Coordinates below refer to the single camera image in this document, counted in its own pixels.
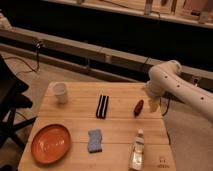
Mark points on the blue sponge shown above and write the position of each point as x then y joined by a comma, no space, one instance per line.
94,143

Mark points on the black office chair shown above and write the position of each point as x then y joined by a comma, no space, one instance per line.
12,98

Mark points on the clear plastic bottle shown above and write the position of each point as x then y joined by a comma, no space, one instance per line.
136,157

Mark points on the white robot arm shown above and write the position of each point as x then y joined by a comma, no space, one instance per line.
164,77

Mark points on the orange ceramic bowl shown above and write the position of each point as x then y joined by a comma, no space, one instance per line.
50,144

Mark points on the wooden table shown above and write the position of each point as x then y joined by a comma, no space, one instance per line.
118,129

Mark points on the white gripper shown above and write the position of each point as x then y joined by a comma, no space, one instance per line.
154,103

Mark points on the black white striped block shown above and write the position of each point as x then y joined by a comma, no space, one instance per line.
101,110

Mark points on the red pepper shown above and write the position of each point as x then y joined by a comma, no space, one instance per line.
138,108

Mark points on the white paper cup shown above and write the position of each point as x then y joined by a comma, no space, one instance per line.
60,92

